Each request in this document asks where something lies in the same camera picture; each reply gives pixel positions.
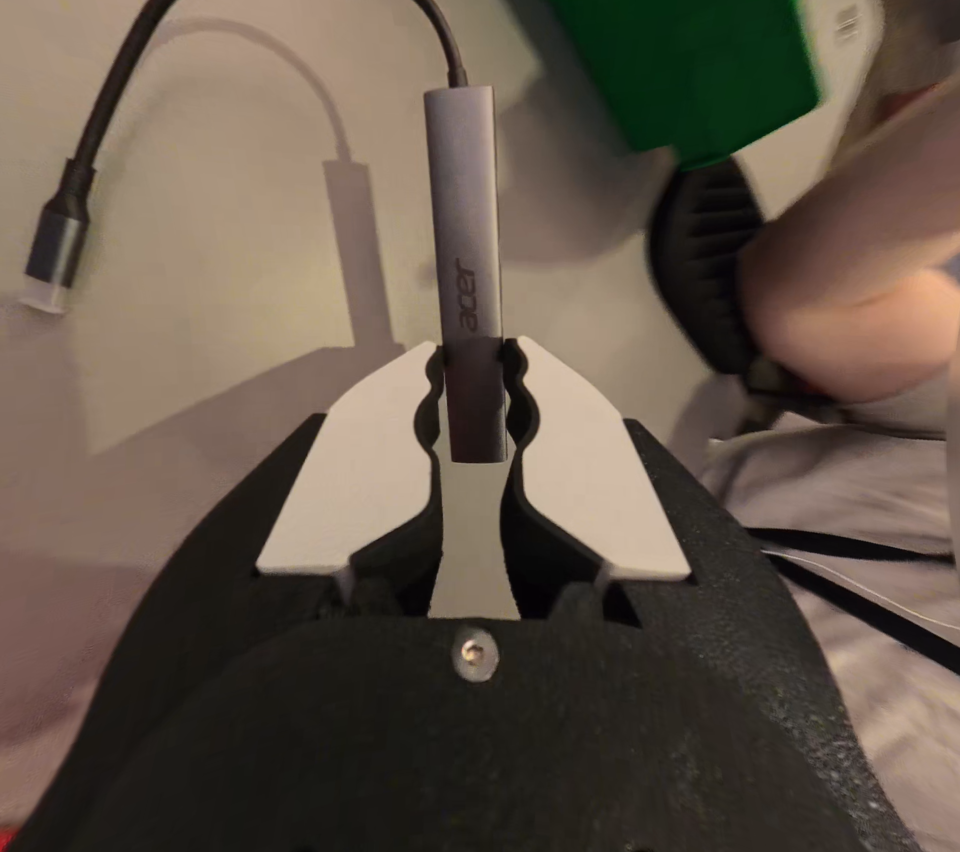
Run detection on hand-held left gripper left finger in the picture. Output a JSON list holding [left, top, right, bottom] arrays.
[[255, 340, 448, 618]]

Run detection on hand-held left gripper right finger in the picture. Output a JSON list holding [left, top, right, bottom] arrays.
[[498, 336, 693, 619]]

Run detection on grey usb hub with cable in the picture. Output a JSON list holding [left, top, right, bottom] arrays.
[[18, 0, 515, 465]]

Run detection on person's right forearm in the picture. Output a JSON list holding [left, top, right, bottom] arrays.
[[737, 83, 960, 407]]

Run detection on green plastic bin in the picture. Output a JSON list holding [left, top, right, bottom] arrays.
[[442, 0, 901, 172]]

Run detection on person's grey clothing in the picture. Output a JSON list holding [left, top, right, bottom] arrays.
[[701, 409, 960, 852]]

